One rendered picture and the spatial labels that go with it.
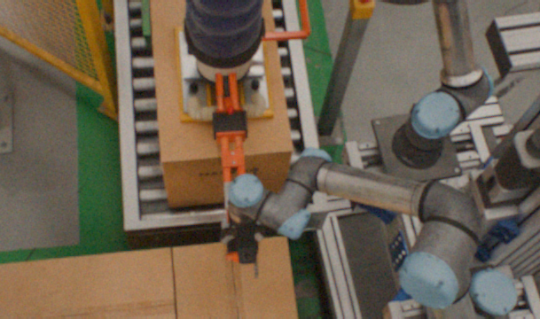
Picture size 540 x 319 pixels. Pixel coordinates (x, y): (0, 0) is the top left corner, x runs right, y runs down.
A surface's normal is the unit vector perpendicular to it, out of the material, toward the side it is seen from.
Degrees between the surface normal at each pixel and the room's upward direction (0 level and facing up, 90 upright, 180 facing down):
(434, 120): 7
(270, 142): 0
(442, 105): 8
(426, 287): 83
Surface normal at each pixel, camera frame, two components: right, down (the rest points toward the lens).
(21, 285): 0.07, -0.40
